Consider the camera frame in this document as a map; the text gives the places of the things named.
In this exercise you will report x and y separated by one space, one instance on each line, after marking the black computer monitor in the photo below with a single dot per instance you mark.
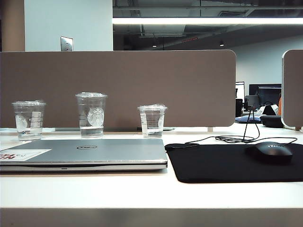
265 92

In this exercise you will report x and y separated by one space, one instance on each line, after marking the narrow brown desk divider panel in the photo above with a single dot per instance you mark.
293 87

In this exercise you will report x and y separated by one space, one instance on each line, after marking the small clear cup white label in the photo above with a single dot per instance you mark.
152 121

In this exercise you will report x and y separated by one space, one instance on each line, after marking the black mouse pad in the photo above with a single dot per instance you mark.
236 165

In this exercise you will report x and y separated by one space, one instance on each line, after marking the wide brown desk divider panel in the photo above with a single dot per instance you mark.
118 87

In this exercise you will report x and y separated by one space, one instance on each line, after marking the long ceiling light strip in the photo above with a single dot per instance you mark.
206 21

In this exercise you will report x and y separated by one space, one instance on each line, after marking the white red laptop sticker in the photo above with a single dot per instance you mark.
22 154

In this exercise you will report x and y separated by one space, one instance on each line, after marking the tall clear Starbucks logo cup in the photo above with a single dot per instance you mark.
92 116

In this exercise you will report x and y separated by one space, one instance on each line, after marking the silver Dell laptop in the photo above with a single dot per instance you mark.
90 153

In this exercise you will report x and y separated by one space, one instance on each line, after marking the clear plastic cup faded logo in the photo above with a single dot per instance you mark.
28 120

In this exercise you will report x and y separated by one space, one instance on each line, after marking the metal wall switch plate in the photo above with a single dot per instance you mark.
66 43

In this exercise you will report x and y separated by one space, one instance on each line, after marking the black computer mouse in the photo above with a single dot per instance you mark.
270 151

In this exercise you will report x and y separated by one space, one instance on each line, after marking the black rounded pouch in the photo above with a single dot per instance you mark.
271 120

